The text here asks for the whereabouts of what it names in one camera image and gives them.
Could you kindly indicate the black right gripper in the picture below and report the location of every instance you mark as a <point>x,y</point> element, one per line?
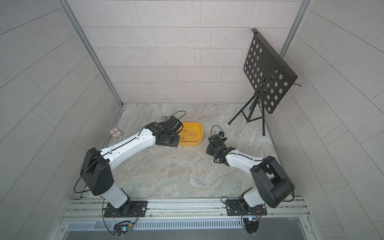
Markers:
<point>209,150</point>

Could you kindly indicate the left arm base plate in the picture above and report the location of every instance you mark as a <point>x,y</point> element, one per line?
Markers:
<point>130,209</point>

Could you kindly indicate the black perforated music stand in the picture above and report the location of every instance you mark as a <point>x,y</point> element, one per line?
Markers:
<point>271,79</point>

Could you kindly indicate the playing card box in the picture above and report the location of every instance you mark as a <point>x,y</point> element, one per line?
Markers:
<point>115,133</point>

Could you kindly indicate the left controller circuit board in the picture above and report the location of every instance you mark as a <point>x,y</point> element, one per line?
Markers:
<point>120,229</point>

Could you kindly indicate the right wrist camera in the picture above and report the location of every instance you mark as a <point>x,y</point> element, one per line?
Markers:
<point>216,140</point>

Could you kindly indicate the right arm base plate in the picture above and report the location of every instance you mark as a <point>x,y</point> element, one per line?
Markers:
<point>239,208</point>

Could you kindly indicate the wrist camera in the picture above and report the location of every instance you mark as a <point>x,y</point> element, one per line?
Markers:
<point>173,125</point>
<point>216,140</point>

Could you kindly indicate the aluminium mounting rail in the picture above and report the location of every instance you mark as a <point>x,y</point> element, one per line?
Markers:
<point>89,209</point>

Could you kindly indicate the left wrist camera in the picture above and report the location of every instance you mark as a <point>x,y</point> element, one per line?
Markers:
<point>173,125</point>

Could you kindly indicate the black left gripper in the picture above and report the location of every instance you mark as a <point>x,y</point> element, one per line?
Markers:
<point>176,144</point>

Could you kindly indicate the controller circuit board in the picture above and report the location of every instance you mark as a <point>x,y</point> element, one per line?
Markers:
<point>251,225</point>
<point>120,229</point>

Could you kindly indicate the yellow plastic storage box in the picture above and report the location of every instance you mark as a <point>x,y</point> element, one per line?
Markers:
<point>191,128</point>

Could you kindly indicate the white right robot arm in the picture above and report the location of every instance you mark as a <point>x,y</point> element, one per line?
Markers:
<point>273,185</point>

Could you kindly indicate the right controller circuit board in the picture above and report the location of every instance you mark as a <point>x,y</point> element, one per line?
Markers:
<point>251,225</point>

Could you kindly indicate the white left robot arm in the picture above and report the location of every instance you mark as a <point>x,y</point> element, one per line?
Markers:
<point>98,165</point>

